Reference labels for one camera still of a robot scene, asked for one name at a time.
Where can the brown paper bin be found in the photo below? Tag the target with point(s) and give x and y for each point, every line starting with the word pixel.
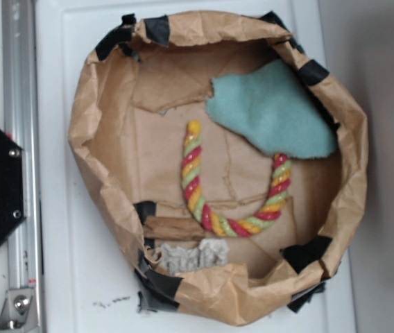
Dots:
pixel 146 146

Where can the grey crumpled rag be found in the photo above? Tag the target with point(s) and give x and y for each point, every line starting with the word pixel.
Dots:
pixel 207 254

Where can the metal corner bracket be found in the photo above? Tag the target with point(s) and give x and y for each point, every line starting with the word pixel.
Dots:
pixel 19 312

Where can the teal felt cloth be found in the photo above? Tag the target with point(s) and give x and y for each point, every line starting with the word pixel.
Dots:
pixel 273 111

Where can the aluminium extrusion rail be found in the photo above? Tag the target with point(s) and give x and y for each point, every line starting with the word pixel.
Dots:
pixel 20 120

